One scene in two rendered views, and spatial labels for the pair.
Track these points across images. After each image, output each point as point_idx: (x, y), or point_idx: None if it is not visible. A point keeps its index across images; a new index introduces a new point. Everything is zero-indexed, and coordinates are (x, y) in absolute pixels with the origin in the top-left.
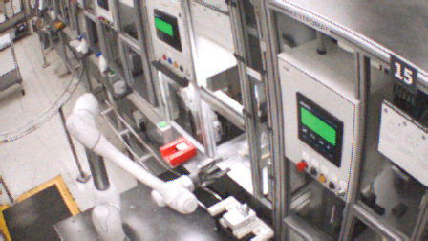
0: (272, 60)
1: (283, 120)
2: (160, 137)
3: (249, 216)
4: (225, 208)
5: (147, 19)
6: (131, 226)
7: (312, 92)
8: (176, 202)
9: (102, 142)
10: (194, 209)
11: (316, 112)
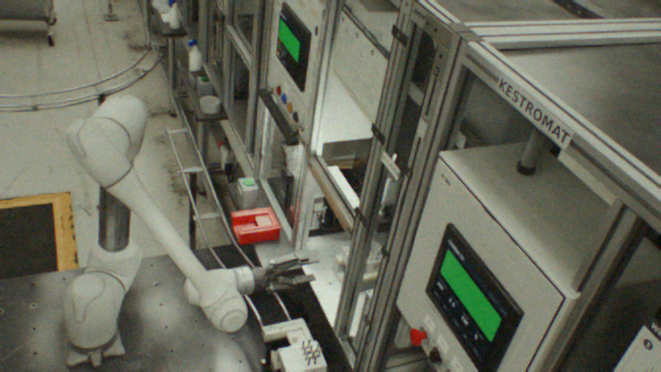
0: (428, 157)
1: (410, 252)
2: (238, 197)
3: (316, 367)
4: (288, 335)
5: (270, 18)
6: (137, 317)
7: (479, 235)
8: (213, 309)
9: (129, 184)
10: (236, 330)
11: (473, 271)
